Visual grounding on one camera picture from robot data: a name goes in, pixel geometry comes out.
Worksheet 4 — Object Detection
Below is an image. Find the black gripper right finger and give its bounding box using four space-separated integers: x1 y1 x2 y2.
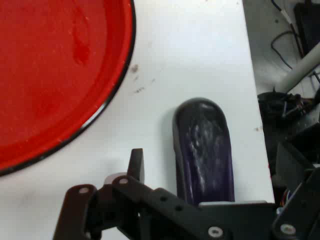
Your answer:
271 166 320 240

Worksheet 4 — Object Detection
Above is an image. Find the black wired equipment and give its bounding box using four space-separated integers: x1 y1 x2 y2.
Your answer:
257 88 320 191

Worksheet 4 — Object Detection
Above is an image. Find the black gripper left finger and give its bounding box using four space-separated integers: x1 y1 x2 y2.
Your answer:
53 148 227 240

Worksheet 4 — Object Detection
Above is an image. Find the thin black floor cable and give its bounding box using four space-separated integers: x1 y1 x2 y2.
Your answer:
271 31 305 71

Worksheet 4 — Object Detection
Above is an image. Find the purple eggplant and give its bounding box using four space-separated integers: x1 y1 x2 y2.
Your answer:
171 97 236 206

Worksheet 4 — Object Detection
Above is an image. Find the white metal tube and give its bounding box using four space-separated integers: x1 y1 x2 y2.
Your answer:
274 43 320 94

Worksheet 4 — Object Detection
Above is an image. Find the black flat box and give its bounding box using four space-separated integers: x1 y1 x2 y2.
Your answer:
293 0 320 57

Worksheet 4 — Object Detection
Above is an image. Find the red round plate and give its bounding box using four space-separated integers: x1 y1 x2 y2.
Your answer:
0 0 137 177

